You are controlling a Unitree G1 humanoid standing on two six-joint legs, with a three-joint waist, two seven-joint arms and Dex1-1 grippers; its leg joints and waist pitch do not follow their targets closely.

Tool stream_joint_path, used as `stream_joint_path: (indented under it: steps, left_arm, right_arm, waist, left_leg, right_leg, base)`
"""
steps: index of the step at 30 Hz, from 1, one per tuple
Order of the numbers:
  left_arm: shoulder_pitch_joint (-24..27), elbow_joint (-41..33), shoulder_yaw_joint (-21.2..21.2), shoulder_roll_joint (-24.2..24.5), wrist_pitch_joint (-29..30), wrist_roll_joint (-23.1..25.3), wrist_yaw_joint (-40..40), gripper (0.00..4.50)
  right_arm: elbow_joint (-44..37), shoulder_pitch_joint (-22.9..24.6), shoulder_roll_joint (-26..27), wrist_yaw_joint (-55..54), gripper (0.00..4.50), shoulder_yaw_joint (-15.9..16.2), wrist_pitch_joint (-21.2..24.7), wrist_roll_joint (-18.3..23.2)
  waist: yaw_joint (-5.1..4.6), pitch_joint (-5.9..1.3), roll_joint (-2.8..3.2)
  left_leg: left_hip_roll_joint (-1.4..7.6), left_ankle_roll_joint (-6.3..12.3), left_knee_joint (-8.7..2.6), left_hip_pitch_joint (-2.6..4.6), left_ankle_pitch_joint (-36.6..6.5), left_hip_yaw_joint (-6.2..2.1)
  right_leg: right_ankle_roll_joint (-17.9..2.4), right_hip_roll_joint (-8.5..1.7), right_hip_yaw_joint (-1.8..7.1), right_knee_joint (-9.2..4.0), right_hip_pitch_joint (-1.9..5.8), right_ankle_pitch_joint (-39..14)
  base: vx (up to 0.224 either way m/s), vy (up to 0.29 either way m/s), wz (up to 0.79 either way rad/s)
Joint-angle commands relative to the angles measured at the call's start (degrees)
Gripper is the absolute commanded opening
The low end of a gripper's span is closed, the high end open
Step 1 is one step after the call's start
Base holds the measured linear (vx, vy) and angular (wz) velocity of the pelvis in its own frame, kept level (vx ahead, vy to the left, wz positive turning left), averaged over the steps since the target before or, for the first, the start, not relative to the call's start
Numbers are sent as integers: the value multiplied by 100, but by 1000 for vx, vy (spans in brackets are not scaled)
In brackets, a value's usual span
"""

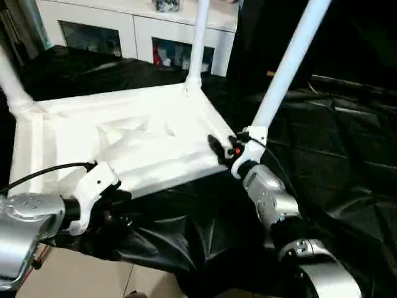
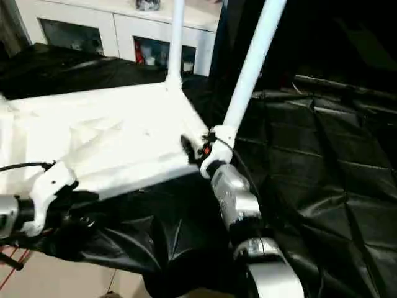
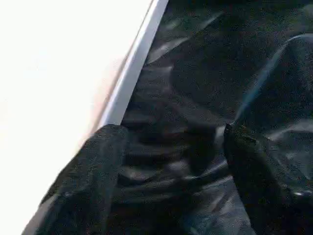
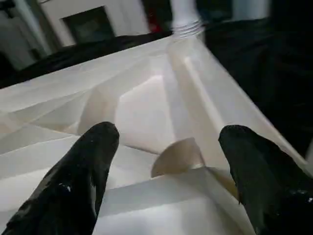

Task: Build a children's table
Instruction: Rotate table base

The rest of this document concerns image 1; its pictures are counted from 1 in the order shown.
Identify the white plastic table top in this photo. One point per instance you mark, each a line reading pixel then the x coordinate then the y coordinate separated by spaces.
pixel 139 124

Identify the white plastic table leg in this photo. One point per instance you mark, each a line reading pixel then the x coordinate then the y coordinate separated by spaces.
pixel 14 83
pixel 288 62
pixel 198 40

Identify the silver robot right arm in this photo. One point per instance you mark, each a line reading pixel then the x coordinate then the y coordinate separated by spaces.
pixel 273 198

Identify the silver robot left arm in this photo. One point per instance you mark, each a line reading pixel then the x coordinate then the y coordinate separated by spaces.
pixel 21 223

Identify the small white jar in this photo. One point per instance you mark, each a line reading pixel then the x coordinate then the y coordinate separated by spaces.
pixel 186 65
pixel 204 67
pixel 166 62

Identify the black mat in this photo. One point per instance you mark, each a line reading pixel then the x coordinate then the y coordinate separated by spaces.
pixel 325 139

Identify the small red bottle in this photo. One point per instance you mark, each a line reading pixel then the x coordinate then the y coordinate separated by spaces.
pixel 156 56

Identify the white cabinet with glass doors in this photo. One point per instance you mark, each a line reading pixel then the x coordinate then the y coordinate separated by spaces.
pixel 139 25

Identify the shiny object on cabinet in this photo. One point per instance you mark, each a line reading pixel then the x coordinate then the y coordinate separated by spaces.
pixel 166 4

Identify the black backdrop cloth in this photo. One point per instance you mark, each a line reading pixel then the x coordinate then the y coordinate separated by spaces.
pixel 341 34

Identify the blue and white box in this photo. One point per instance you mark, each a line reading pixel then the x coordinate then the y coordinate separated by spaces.
pixel 46 37

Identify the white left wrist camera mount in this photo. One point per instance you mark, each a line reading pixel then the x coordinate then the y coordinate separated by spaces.
pixel 93 186

